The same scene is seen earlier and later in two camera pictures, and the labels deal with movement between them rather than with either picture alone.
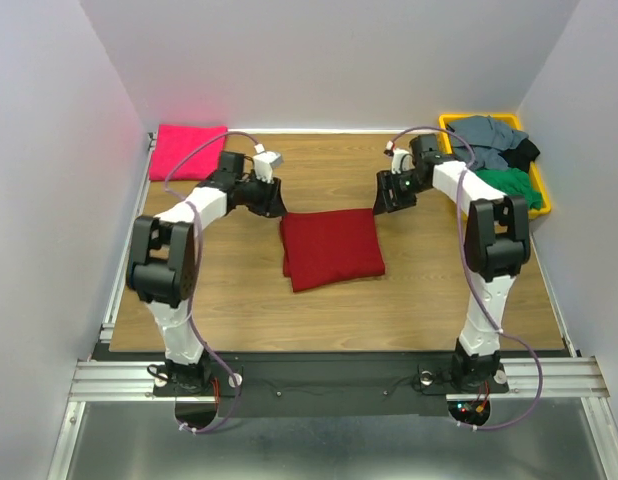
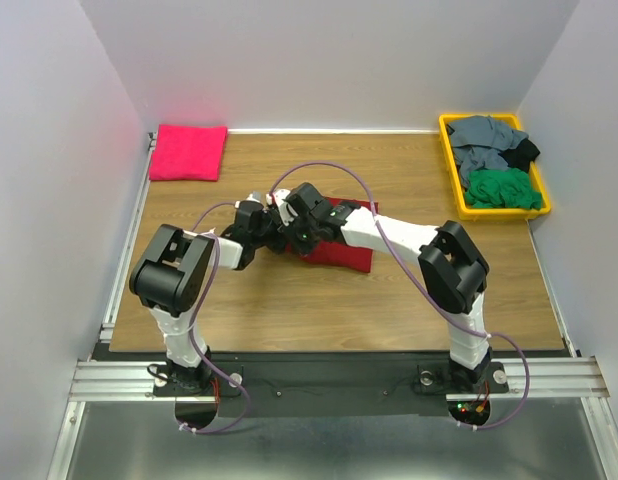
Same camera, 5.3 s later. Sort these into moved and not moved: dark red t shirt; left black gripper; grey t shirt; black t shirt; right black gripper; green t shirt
Moved: dark red t shirt; right black gripper; left black gripper
Not moved: grey t shirt; green t shirt; black t shirt
